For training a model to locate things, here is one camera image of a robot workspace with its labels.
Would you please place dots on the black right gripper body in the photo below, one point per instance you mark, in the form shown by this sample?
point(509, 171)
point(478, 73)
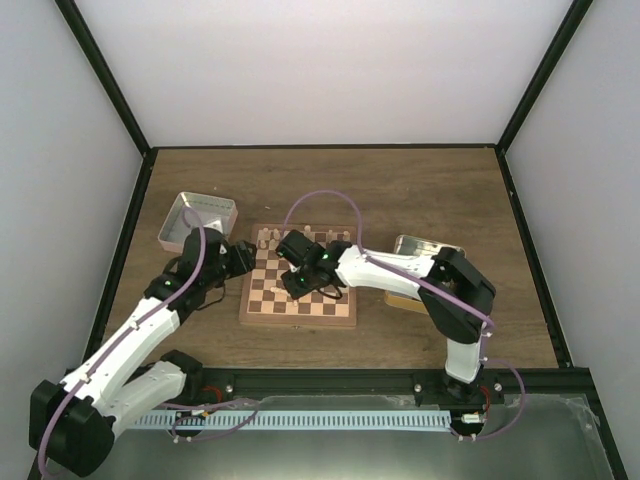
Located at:
point(301, 288)

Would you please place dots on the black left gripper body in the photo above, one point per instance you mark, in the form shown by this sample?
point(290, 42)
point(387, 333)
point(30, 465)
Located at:
point(243, 263)

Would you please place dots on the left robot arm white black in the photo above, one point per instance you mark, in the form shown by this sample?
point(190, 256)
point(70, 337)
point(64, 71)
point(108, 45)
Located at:
point(76, 421)

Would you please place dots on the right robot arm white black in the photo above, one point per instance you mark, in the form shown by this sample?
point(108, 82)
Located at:
point(457, 297)

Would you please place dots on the wooden chess board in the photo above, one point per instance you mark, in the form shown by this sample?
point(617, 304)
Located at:
point(259, 306)

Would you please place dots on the pink metal tin tray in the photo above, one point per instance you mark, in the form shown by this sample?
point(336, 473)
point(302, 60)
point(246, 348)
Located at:
point(186, 210)

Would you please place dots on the light blue slotted cable duct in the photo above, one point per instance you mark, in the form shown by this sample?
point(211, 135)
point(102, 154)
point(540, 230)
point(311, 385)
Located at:
point(401, 420)

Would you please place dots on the black aluminium frame rail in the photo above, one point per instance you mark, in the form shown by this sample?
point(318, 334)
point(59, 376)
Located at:
point(425, 385)

